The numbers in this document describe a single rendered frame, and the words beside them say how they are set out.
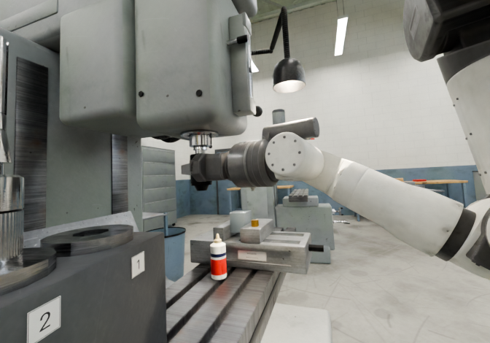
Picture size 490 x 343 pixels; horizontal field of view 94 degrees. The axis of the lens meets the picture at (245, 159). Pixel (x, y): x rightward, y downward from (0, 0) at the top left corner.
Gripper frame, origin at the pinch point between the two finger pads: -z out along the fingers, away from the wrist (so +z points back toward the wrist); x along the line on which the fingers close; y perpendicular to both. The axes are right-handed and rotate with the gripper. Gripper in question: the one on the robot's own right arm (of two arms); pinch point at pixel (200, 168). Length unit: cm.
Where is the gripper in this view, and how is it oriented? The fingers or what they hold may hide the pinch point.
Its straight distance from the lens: 52.5
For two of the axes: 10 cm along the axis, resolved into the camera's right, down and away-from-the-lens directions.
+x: -5.6, -0.3, -8.3
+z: 8.3, -0.9, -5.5
